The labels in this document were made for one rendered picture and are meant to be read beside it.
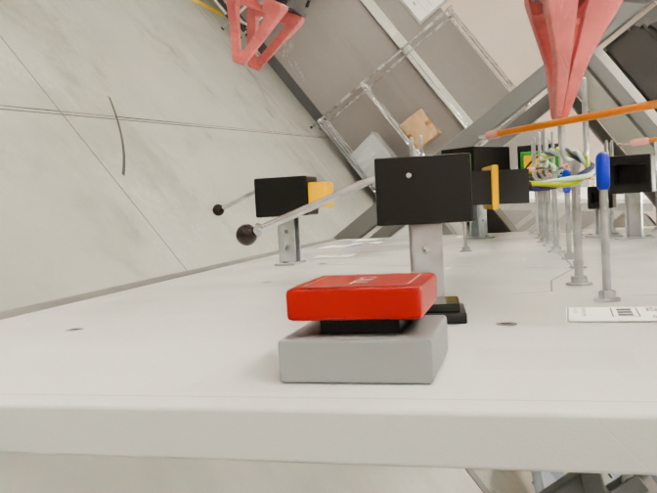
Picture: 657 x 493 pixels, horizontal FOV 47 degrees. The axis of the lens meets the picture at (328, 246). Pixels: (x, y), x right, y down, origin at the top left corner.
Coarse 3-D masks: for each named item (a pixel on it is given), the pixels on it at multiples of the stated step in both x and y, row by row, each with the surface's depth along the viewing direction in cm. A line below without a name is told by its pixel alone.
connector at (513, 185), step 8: (528, 168) 44; (472, 176) 44; (480, 176) 44; (488, 176) 44; (504, 176) 44; (512, 176) 44; (520, 176) 44; (528, 176) 44; (472, 184) 44; (480, 184) 44; (488, 184) 44; (504, 184) 44; (512, 184) 44; (520, 184) 44; (528, 184) 44; (472, 192) 44; (480, 192) 44; (488, 192) 44; (504, 192) 44; (512, 192) 44; (520, 192) 44; (528, 192) 44; (472, 200) 44; (480, 200) 44; (488, 200) 44; (504, 200) 44; (512, 200) 44; (520, 200) 44; (528, 200) 44
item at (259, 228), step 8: (408, 176) 44; (352, 184) 47; (360, 184) 47; (368, 184) 47; (336, 192) 47; (344, 192) 47; (352, 192) 47; (320, 200) 47; (328, 200) 47; (296, 208) 47; (304, 208) 47; (312, 208) 47; (280, 216) 47; (288, 216) 47; (296, 216) 47; (256, 224) 48; (264, 224) 48; (272, 224) 47; (280, 224) 48; (256, 232) 47
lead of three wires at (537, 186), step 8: (576, 152) 52; (584, 160) 50; (592, 168) 48; (568, 176) 46; (576, 176) 46; (584, 176) 46; (536, 184) 45; (544, 184) 45; (552, 184) 45; (560, 184) 46; (568, 184) 46; (576, 184) 46
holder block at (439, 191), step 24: (384, 168) 44; (408, 168) 44; (432, 168) 44; (456, 168) 44; (384, 192) 44; (408, 192) 44; (432, 192) 44; (456, 192) 44; (384, 216) 45; (408, 216) 44; (432, 216) 44; (456, 216) 44
